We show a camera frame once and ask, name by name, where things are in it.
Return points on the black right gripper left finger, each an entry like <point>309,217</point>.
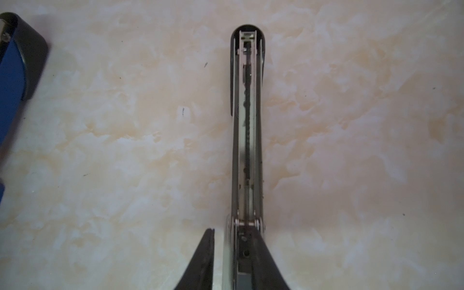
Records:
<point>199,272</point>

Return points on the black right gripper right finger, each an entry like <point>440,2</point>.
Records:
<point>265,274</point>

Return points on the blue black stapler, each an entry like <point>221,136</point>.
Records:
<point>24,53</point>

